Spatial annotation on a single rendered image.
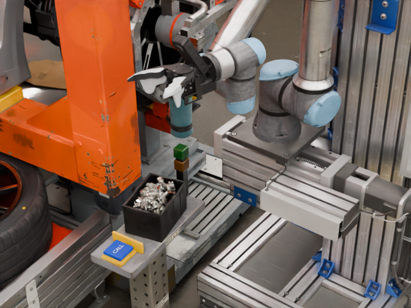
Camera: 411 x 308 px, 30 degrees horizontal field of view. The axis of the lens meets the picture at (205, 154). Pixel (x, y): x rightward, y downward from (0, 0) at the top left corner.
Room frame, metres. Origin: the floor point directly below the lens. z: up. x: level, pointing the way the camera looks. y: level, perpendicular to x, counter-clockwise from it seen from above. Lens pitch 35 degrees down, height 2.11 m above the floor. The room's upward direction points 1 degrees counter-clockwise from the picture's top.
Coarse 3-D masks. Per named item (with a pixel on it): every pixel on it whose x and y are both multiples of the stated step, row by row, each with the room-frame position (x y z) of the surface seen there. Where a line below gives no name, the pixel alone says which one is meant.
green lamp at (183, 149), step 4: (180, 144) 2.17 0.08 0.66; (176, 148) 2.15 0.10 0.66; (180, 148) 2.15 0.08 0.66; (184, 148) 2.15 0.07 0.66; (176, 152) 2.14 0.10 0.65; (180, 152) 2.13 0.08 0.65; (184, 152) 2.14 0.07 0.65; (188, 152) 2.16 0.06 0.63; (176, 156) 2.14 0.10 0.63; (180, 156) 2.13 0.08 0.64; (184, 156) 2.14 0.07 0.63
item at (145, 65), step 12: (156, 0) 2.76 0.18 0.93; (156, 12) 2.80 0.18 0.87; (192, 12) 2.91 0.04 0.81; (144, 24) 2.67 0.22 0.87; (144, 36) 2.67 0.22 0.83; (144, 48) 2.68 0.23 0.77; (156, 48) 2.73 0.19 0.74; (168, 48) 2.88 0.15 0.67; (144, 60) 2.66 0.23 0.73; (156, 60) 2.75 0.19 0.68; (168, 60) 2.83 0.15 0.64; (180, 60) 2.82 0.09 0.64
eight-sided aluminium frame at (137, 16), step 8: (144, 0) 2.51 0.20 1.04; (208, 0) 2.86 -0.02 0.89; (144, 8) 2.52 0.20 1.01; (208, 8) 2.87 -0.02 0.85; (136, 16) 2.47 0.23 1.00; (144, 16) 2.50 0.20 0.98; (136, 24) 2.46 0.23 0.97; (136, 32) 2.45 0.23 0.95; (136, 40) 2.46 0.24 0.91; (136, 48) 2.45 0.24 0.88; (136, 56) 2.45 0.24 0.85; (136, 64) 2.45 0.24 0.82; (136, 72) 2.45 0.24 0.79; (136, 88) 2.51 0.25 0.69; (160, 88) 2.63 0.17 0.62; (152, 96) 2.52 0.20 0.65; (160, 96) 2.57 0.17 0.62
